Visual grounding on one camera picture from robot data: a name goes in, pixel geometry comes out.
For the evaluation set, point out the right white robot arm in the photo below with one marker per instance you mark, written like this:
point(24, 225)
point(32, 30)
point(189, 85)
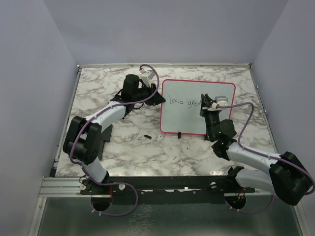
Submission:
point(281, 174)

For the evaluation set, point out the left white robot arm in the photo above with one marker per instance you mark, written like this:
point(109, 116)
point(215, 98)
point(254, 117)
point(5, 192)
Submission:
point(84, 141)

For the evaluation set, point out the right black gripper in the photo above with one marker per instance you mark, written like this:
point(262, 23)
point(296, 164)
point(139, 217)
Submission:
point(207, 102)

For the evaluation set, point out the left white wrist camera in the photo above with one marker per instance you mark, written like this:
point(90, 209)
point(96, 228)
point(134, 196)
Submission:
point(146, 76)

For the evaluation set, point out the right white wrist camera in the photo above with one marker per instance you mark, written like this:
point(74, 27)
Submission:
point(218, 102)

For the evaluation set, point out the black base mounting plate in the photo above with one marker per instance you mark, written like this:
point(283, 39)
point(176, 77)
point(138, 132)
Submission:
point(165, 190)

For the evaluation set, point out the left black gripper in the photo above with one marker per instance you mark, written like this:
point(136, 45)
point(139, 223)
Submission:
point(158, 99)

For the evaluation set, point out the black foam pad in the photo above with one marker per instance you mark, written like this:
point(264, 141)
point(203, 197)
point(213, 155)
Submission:
point(105, 138)

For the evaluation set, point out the aluminium table frame rail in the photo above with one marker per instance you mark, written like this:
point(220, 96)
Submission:
point(62, 187)

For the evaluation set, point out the red framed whiteboard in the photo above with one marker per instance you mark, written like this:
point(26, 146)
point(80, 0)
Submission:
point(181, 110)

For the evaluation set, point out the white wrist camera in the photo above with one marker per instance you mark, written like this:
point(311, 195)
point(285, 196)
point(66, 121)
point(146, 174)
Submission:
point(218, 102)
point(146, 76)

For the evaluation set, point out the black marker cap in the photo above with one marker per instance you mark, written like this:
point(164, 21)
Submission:
point(147, 136)

